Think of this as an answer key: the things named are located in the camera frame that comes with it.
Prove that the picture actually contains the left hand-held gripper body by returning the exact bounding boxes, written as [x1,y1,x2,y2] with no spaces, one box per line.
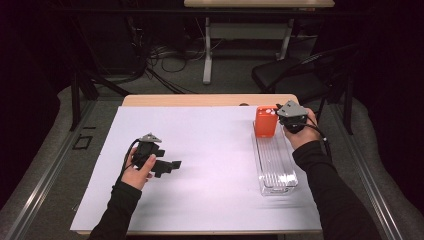
[130,132,167,172]

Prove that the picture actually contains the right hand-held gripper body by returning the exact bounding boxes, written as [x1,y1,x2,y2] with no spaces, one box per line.
[275,99,309,135]

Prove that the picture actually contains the orange phone case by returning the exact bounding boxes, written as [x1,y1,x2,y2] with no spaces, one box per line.
[254,105,280,139]

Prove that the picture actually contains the clear plastic tray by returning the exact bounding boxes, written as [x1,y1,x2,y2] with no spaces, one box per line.
[252,119,300,197]

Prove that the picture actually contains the person's left hand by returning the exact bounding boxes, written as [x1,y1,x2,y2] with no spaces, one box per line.
[120,146,158,191]

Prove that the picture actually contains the person's right hand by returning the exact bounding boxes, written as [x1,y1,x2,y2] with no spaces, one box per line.
[282,107,323,150]

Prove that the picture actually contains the black chair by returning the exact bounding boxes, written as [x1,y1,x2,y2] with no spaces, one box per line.
[251,43,361,134]

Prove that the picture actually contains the white-framed desk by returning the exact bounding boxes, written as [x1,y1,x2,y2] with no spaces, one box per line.
[183,0,336,85]

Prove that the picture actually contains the left hand-held gripper cable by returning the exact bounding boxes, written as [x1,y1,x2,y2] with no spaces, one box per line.
[114,138,141,188]

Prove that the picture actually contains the hand-held gripper cable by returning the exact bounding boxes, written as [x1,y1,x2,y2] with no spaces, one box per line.
[114,138,141,188]
[298,121,333,159]

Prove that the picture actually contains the right hand-held gripper cable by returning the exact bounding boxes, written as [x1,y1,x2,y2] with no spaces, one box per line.
[298,121,333,159]

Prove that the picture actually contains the bundle of floor cables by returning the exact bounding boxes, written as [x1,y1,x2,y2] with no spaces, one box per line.
[133,16,228,95]

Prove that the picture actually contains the black stand frame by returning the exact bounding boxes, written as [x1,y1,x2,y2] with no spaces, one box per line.
[68,19,133,133]

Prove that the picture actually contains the metal floor rail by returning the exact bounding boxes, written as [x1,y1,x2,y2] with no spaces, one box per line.
[329,103,406,240]
[4,99,98,240]

